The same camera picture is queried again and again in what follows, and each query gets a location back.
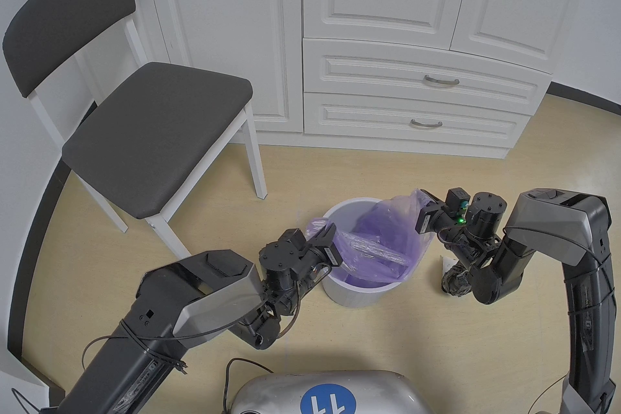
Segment white trash bin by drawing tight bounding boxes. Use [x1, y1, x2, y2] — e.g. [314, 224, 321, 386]
[321, 198, 410, 309]

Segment white chair grey cushions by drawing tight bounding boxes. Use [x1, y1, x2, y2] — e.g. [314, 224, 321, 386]
[2, 0, 268, 257]

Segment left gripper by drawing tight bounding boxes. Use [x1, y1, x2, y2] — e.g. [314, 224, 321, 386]
[305, 222, 343, 279]

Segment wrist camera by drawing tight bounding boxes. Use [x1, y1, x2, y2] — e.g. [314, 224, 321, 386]
[446, 188, 471, 215]
[279, 228, 311, 257]

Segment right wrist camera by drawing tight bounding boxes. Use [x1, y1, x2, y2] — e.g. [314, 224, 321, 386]
[446, 188, 471, 215]

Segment black cable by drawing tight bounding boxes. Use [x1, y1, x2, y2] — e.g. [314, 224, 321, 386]
[222, 358, 275, 410]
[530, 375, 568, 414]

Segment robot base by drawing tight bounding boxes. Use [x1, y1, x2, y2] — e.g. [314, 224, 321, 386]
[232, 370, 432, 414]

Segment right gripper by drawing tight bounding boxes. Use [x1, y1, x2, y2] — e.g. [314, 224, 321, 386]
[415, 188, 460, 236]

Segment purple plastic bag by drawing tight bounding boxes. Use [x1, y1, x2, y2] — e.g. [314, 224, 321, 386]
[305, 188, 433, 284]

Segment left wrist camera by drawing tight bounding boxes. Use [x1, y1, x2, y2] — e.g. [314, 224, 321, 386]
[279, 228, 311, 257]

